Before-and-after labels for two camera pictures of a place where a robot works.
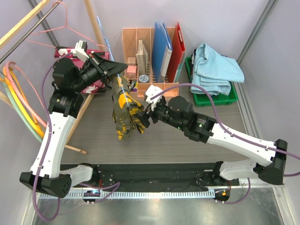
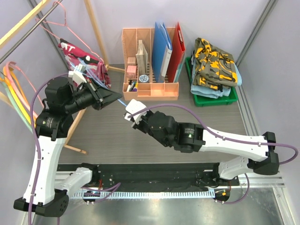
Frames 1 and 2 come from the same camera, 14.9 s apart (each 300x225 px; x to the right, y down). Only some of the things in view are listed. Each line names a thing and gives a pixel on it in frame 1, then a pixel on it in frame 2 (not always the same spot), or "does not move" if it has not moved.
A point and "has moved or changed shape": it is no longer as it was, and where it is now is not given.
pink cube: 131,71 does not move
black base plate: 168,176 does not move
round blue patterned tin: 143,78 does not move
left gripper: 105,68 to 101,97
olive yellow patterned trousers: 125,106 to 214,68
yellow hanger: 23,95 to 15,97
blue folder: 161,52 does not move
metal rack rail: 23,37 does not move
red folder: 177,55 does not move
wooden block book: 141,58 does not move
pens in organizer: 133,86 does not move
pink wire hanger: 60,27 has moved or changed shape
